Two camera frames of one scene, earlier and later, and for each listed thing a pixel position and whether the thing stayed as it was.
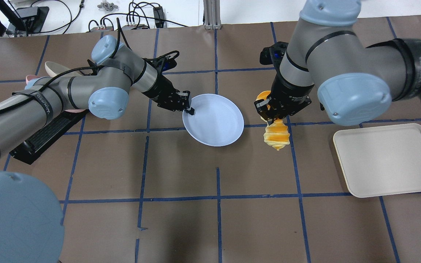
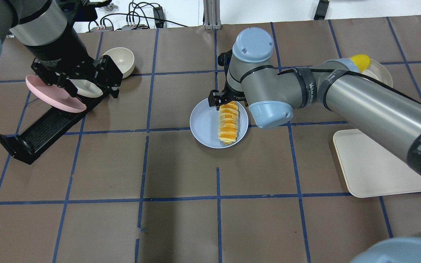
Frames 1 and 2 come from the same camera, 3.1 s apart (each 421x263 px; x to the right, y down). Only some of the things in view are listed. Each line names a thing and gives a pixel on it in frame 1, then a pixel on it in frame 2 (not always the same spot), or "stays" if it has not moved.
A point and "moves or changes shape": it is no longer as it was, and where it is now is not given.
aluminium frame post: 212,16 stays
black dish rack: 28,151 stays
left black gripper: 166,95 → 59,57
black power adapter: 159,17 stays
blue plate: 218,120 moves or changes shape
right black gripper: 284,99 → 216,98
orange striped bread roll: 276,134 → 228,122
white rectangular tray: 389,160 stays
